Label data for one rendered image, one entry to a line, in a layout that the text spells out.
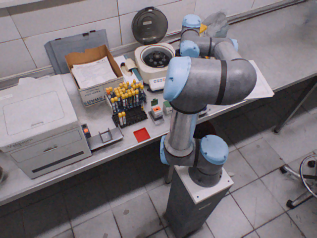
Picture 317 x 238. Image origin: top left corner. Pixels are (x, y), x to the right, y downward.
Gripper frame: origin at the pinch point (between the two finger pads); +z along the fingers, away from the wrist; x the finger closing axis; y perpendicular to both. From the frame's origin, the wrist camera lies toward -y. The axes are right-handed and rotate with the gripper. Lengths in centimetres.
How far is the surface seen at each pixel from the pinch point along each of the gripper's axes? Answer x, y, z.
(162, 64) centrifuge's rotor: -19.2, 5.6, 4.6
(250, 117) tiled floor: -19, -94, 103
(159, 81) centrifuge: -12.7, 9.8, 10.2
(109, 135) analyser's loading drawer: 12.4, 45.8, 11.2
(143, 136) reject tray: 16.8, 29.4, 15.0
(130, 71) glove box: -25.6, 23.0, 10.4
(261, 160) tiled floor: 24, -76, 103
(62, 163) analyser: 20, 69, 11
